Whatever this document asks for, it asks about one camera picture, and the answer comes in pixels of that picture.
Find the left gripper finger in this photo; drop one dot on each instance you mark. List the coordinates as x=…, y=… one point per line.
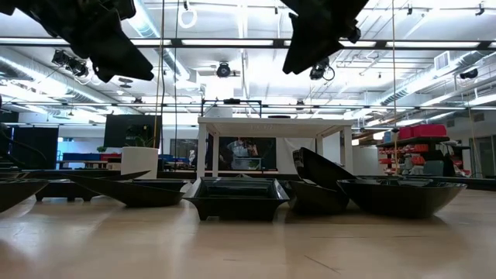
x=103, y=75
x=120, y=58

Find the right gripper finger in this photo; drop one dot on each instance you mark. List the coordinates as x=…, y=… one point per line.
x=306, y=46

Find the black teardrop mini plate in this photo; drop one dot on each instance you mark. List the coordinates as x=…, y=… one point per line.
x=131, y=195
x=279, y=116
x=317, y=199

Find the black square mini plate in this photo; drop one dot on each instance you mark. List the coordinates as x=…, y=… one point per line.
x=64, y=190
x=236, y=205

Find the black leaf mini plate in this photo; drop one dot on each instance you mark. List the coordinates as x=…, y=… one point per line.
x=15, y=193
x=401, y=201
x=317, y=166

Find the black monitor screen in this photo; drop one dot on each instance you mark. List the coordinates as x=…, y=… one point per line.
x=116, y=129

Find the LED light bar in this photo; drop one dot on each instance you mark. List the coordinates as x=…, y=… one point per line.
x=232, y=42

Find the blue sofa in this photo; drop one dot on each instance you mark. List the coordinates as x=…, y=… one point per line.
x=77, y=157

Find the white perforated metal riser shelf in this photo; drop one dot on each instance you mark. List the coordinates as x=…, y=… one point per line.
x=271, y=128

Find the small plant in white pot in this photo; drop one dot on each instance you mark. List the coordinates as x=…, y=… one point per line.
x=139, y=160

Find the dark display panel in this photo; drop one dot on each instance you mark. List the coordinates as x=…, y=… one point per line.
x=35, y=147

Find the white cloth sheet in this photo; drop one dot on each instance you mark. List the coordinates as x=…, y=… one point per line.
x=296, y=155

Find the person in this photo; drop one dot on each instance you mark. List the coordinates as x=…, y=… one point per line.
x=240, y=151

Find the red storage bin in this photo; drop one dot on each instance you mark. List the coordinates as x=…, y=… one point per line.
x=426, y=131

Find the storage rack with boxes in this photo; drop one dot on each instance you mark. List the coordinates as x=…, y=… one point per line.
x=426, y=159

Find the black ceiling camera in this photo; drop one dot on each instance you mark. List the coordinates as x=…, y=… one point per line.
x=69, y=64
x=469, y=73
x=318, y=71

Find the black round camera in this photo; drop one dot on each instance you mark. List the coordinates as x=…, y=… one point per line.
x=223, y=70

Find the black metal stand frame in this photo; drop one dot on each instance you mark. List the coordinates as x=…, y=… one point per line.
x=231, y=101

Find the black aluminium table frame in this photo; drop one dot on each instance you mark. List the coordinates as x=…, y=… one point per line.
x=77, y=173

